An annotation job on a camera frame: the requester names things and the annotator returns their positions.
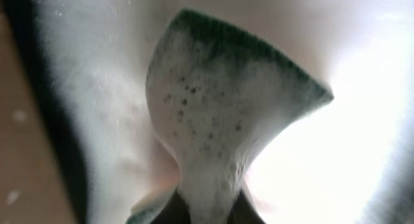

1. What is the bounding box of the black tray of soap foam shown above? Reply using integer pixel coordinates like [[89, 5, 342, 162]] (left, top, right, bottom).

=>
[[3, 0, 413, 223]]

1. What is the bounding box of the green foamy sponge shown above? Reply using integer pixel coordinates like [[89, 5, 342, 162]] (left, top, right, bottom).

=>
[[128, 9, 333, 224]]

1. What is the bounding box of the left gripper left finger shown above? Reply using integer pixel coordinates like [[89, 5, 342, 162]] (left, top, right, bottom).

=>
[[151, 190, 191, 224]]

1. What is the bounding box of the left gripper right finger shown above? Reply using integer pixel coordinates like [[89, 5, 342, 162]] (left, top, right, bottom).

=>
[[228, 191, 265, 224]]

